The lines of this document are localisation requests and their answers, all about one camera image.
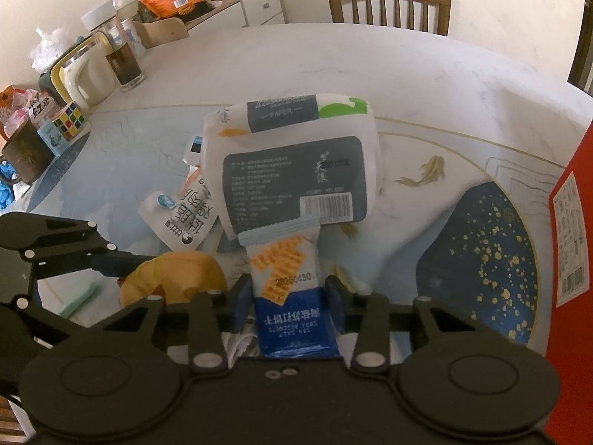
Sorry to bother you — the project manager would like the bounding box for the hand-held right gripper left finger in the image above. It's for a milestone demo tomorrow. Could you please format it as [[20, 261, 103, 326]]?
[[99, 274, 256, 374]]

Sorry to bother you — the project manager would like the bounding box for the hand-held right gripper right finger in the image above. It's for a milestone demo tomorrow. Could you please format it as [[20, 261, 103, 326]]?
[[323, 274, 478, 374]]

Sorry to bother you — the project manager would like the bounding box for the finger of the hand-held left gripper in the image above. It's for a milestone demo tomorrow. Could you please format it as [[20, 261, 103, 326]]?
[[0, 212, 156, 281], [0, 294, 100, 397]]

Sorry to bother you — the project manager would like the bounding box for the blue white cracker packet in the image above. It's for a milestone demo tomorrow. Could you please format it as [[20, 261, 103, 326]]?
[[238, 217, 344, 359]]

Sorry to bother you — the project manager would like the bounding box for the mint green bar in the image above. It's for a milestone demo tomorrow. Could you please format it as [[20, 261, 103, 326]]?
[[60, 283, 98, 318]]

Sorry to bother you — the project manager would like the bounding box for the yellow bread bun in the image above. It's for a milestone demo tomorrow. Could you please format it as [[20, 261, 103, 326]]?
[[119, 250, 228, 307]]

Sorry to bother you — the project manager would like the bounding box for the white grey tissue pack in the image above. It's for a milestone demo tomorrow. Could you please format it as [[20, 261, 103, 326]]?
[[202, 94, 383, 242]]

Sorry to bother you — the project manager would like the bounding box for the red cardboard box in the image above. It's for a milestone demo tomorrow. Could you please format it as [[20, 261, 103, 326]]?
[[547, 121, 593, 445]]

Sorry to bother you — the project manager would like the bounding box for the white lettered sachet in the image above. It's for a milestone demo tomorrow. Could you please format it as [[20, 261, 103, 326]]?
[[139, 176, 218, 251]]

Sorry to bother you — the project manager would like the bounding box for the blue crumpled plastic bag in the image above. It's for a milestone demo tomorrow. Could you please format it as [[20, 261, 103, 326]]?
[[0, 160, 21, 209]]

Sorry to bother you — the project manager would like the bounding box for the dark mug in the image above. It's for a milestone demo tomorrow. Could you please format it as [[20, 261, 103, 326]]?
[[0, 121, 53, 185]]

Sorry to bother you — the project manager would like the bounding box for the blue white flat packet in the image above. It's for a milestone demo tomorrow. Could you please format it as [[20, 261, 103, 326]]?
[[184, 135, 205, 165]]

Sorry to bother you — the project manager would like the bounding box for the small light blue box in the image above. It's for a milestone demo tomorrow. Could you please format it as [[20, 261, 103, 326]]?
[[36, 118, 68, 156]]

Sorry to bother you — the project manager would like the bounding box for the colourful puzzle cube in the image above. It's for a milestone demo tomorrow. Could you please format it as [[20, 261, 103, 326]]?
[[51, 101, 89, 142]]

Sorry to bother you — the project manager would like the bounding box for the pink red snack packet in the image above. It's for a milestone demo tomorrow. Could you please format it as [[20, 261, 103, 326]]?
[[0, 86, 54, 137]]

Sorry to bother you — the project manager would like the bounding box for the white electric kettle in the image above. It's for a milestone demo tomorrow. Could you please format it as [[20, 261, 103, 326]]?
[[65, 53, 116, 107]]

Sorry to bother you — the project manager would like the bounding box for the yellow rimmed dark container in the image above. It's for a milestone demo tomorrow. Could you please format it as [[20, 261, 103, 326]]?
[[39, 32, 116, 107]]

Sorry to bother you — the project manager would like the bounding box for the glass bottle with dark liquid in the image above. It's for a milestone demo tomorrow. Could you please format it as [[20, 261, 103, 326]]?
[[81, 0, 146, 93]]

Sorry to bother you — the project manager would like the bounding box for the white crumpled plastic bag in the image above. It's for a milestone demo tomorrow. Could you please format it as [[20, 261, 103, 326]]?
[[30, 25, 79, 72]]

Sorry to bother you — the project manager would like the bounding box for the light wooden chair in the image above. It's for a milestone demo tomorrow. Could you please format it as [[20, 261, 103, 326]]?
[[134, 17, 190, 49]]

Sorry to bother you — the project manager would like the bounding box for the white side cabinet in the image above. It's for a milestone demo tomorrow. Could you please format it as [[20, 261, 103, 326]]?
[[183, 0, 285, 33]]

